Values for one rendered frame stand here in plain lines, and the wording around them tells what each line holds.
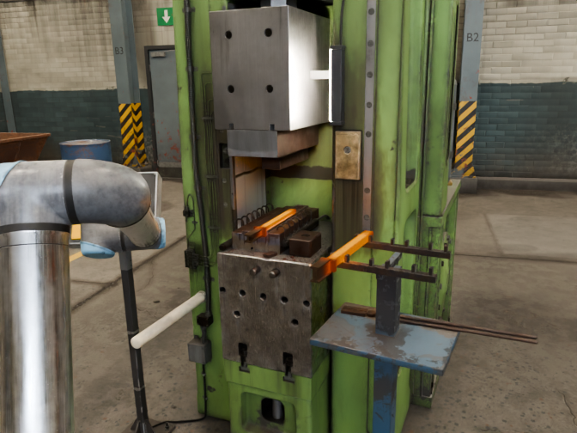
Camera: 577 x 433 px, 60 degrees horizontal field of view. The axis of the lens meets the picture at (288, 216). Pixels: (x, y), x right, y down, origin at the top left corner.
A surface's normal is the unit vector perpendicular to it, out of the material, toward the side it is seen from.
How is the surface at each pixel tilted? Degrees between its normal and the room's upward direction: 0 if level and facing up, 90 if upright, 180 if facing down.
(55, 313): 75
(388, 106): 90
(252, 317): 90
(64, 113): 90
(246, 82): 90
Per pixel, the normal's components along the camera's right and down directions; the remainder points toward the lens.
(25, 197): 0.25, -0.15
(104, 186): 0.65, -0.11
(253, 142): -0.39, 0.24
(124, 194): 0.82, 0.02
